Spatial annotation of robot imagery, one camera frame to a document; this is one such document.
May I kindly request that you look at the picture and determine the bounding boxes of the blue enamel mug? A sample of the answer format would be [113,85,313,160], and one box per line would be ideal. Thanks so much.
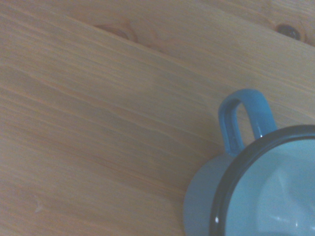
[183,88,315,236]

